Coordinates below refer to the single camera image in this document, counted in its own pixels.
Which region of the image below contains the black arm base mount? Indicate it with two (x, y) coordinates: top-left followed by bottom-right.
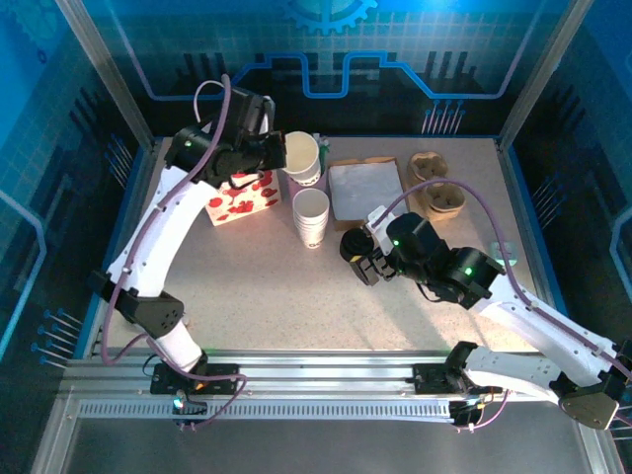
(413, 362), (503, 396)
(150, 362), (241, 396)

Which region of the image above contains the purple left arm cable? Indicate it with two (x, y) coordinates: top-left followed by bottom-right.
(101, 73), (248, 431)

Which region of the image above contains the small teal clock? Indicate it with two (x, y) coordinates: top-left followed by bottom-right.
(490, 240), (519, 271)

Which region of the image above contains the stack of white paper cups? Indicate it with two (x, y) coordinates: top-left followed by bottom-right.
(291, 187), (331, 250)

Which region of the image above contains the stack of black cup lids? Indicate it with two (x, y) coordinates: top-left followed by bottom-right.
(339, 227), (375, 263)

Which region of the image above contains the stack of white napkins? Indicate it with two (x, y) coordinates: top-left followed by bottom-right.
(329, 160), (409, 221)

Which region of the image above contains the grey slotted cable duct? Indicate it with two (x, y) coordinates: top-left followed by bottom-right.
(78, 400), (455, 422)

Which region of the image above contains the aluminium mounting rail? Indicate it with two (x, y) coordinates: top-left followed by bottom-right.
(61, 348), (592, 404)

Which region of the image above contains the pink holder cup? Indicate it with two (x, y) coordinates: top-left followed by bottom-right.
(287, 165), (330, 198)

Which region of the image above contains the white red printed gift bag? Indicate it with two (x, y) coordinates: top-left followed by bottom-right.
(194, 80), (282, 227)

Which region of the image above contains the aluminium frame post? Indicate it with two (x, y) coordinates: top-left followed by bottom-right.
(53, 0), (162, 152)
(496, 0), (580, 145)

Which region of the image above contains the white paper coffee cup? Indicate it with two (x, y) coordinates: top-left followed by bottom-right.
(281, 130), (322, 188)

